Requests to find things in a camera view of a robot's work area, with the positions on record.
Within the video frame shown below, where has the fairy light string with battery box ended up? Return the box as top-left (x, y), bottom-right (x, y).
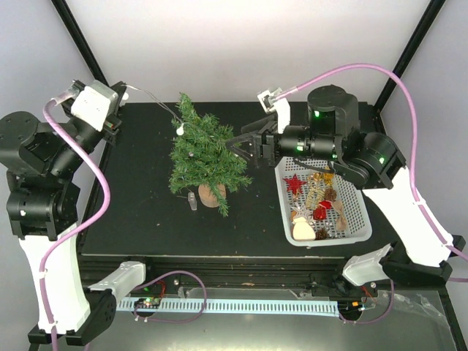
top-left (122, 83), bottom-right (198, 211)

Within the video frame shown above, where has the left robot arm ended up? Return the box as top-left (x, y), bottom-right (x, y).
top-left (1, 81), bottom-right (157, 348)

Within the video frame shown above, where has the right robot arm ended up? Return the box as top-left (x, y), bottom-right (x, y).
top-left (226, 85), bottom-right (464, 295)

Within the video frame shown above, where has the small green christmas tree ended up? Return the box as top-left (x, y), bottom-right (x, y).
top-left (169, 93), bottom-right (252, 217)

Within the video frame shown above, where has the brown tree base pot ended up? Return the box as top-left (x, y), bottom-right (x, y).
top-left (198, 184), bottom-right (227, 208)

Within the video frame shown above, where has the red glitter star ornament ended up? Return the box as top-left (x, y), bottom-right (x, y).
top-left (283, 174), bottom-right (307, 195)

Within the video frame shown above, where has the gold gift box ornament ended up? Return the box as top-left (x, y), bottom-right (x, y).
top-left (322, 173), bottom-right (334, 186)

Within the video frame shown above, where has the silver star ornament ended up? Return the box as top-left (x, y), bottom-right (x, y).
top-left (290, 204), bottom-right (313, 222)

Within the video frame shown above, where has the brown pine cone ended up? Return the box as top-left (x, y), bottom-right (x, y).
top-left (315, 227), bottom-right (329, 241)
top-left (324, 187), bottom-right (337, 202)

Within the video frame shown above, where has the wooden snowman ornament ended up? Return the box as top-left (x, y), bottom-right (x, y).
top-left (292, 216), bottom-right (317, 241)

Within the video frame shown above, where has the burlap bow ornament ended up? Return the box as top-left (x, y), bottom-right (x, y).
top-left (331, 200), bottom-right (347, 232)

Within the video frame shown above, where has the white perforated plastic basket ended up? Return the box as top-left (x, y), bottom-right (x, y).
top-left (275, 157), bottom-right (372, 248)

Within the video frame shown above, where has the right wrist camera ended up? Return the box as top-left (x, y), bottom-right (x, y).
top-left (257, 88), bottom-right (291, 134)

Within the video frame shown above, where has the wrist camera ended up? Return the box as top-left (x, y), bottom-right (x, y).
top-left (257, 88), bottom-right (291, 134)
top-left (71, 80), bottom-right (118, 132)

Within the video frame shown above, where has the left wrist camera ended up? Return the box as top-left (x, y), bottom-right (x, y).
top-left (71, 80), bottom-right (118, 132)

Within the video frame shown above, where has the black corner frame post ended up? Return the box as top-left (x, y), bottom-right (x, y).
top-left (51, 0), bottom-right (108, 85)

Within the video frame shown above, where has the white slotted cable duct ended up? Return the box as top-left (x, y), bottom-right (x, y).
top-left (116, 297), bottom-right (339, 317)

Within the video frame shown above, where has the right black corner post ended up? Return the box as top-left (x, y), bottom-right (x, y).
top-left (374, 0), bottom-right (446, 113)

